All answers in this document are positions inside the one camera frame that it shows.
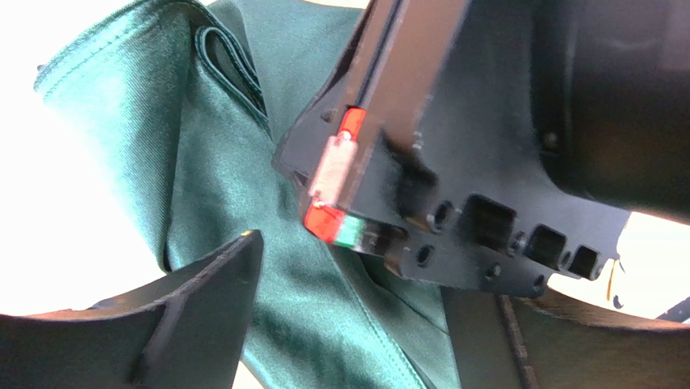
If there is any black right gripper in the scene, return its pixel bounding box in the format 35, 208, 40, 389
274, 1, 689, 297

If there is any dark green cloth napkin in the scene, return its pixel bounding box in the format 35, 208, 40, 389
35, 1, 460, 388

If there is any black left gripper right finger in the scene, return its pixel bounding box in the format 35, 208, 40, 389
441, 289, 689, 388

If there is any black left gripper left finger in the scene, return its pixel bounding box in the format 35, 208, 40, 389
1, 230, 264, 388

